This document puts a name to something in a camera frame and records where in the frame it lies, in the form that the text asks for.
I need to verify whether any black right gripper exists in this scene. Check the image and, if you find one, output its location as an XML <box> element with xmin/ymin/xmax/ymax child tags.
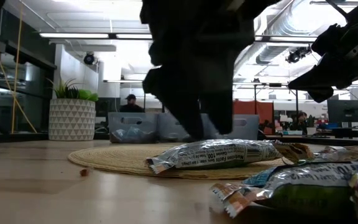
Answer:
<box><xmin>288</xmin><ymin>0</ymin><xmax>358</xmax><ymax>103</ymax></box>

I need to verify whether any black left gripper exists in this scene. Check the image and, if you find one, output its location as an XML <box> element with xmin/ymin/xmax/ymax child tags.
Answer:
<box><xmin>140</xmin><ymin>0</ymin><xmax>273</xmax><ymax>141</ymax></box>

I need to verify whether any silver backed granola bar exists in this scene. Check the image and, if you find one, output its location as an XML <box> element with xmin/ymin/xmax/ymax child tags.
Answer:
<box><xmin>145</xmin><ymin>139</ymin><xmax>314</xmax><ymax>175</ymax></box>

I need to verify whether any black computer monitor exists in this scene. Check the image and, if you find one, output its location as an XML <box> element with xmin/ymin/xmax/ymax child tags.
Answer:
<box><xmin>327</xmin><ymin>99</ymin><xmax>358</xmax><ymax>124</ymax></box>

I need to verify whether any grey plastic bin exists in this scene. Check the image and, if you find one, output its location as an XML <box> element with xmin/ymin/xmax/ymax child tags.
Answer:
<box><xmin>209</xmin><ymin>114</ymin><xmax>260</xmax><ymax>141</ymax></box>
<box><xmin>157</xmin><ymin>112</ymin><xmax>211</xmax><ymax>142</ymax></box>
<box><xmin>108</xmin><ymin>111</ymin><xmax>160</xmax><ymax>144</ymax></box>

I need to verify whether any black ceiling spotlight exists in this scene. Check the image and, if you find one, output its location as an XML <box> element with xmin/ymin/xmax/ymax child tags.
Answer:
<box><xmin>286</xmin><ymin>45</ymin><xmax>312</xmax><ymax>65</ymax></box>

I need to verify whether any person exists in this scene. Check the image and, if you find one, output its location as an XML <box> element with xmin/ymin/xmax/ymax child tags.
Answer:
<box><xmin>290</xmin><ymin>111</ymin><xmax>309</xmax><ymax>131</ymax></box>
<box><xmin>119</xmin><ymin>93</ymin><xmax>145</xmax><ymax>113</ymax></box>

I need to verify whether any ceiling strip light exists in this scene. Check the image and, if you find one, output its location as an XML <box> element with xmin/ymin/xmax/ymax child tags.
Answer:
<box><xmin>116</xmin><ymin>33</ymin><xmax>153</xmax><ymax>40</ymax></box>
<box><xmin>39</xmin><ymin>32</ymin><xmax>110</xmax><ymax>40</ymax></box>
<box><xmin>255</xmin><ymin>35</ymin><xmax>318</xmax><ymax>43</ymax></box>

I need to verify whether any orange partition panel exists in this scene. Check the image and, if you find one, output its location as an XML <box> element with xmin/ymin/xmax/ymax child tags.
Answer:
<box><xmin>232</xmin><ymin>100</ymin><xmax>275</xmax><ymax>125</ymax></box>

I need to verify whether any round woven straw placemat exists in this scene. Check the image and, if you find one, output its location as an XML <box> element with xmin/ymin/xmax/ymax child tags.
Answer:
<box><xmin>67</xmin><ymin>142</ymin><xmax>295</xmax><ymax>180</ymax></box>

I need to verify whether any green orange snack packet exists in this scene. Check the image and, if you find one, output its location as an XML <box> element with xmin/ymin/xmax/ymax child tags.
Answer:
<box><xmin>210</xmin><ymin>161</ymin><xmax>358</xmax><ymax>218</ymax></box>

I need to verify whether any succulent in white patterned pot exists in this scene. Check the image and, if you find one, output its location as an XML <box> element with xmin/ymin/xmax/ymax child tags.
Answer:
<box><xmin>47</xmin><ymin>77</ymin><xmax>99</xmax><ymax>142</ymax></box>

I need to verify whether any black dome security camera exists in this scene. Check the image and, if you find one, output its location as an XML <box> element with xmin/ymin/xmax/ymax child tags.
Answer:
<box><xmin>83</xmin><ymin>52</ymin><xmax>96</xmax><ymax>65</ymax></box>

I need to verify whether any yellow extension cord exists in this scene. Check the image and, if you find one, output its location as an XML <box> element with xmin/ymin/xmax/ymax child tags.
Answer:
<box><xmin>0</xmin><ymin>29</ymin><xmax>39</xmax><ymax>134</ymax></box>
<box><xmin>10</xmin><ymin>2</ymin><xmax>24</xmax><ymax>134</ymax></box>

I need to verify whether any black aluminium table frame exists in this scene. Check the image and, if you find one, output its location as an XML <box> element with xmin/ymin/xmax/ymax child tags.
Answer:
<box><xmin>0</xmin><ymin>129</ymin><xmax>358</xmax><ymax>149</ymax></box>

